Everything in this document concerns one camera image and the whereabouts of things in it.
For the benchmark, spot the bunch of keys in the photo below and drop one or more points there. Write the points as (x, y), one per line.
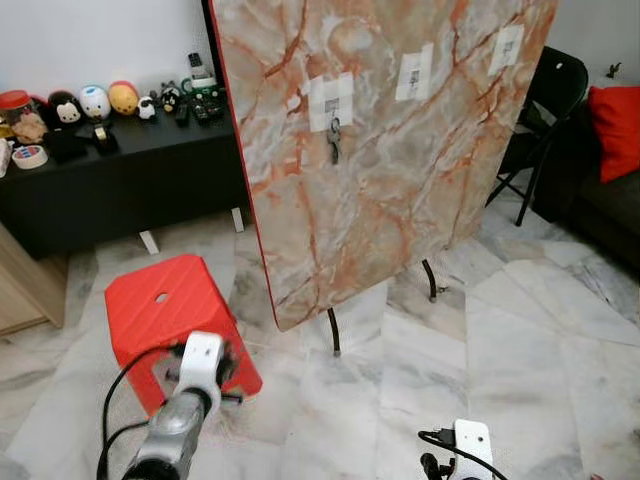
(334, 140)

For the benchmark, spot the white paper hook label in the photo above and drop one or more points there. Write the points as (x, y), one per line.
(331, 95)
(507, 48)
(414, 75)

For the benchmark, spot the red plastic stool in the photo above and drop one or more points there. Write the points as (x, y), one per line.
(165, 310)

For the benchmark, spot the white console leg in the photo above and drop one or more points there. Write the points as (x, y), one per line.
(238, 219)
(148, 242)

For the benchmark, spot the black low console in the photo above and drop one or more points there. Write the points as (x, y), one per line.
(120, 195)

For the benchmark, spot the light wooden cabinet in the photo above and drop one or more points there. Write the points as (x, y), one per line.
(25, 290)

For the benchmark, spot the orange marble pattern board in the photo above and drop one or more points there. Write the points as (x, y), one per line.
(400, 180)

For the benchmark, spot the black remote control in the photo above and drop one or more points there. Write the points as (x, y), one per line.
(201, 111)
(182, 113)

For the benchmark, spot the black tape dispenser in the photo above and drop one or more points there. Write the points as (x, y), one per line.
(102, 136)

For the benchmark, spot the small black white toy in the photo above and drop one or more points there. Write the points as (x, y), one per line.
(147, 108)

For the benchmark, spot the dark sofa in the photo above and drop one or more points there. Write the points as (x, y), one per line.
(600, 215)

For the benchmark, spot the black pouch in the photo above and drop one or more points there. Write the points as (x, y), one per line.
(65, 145)

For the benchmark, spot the black toy figure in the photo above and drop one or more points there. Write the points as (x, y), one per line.
(170, 97)

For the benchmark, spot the green mug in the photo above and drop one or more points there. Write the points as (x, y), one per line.
(207, 90)

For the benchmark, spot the yellow orange round toy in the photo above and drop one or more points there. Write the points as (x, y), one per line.
(124, 97)

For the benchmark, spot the white tape roll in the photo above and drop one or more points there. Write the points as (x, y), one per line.
(22, 158)

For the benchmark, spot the white blue round toy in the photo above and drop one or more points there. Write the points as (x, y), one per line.
(95, 101)

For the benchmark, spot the black mouse plush toy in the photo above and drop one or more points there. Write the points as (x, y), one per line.
(65, 108)

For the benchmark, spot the brown plush toy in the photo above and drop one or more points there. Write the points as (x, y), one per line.
(30, 128)

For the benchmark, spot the red cushion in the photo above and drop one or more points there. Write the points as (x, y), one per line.
(615, 130)

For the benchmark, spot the red lid jar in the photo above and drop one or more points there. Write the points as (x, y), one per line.
(14, 102)

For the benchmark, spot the small black figurine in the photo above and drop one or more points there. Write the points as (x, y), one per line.
(612, 70)

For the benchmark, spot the black folding chair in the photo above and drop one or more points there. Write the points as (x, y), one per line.
(560, 85)

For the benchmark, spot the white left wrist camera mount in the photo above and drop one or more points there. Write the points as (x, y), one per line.
(200, 360)

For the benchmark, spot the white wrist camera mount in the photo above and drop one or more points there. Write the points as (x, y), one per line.
(200, 360)
(472, 440)

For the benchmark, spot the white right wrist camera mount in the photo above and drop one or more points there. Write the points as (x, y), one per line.
(472, 440)

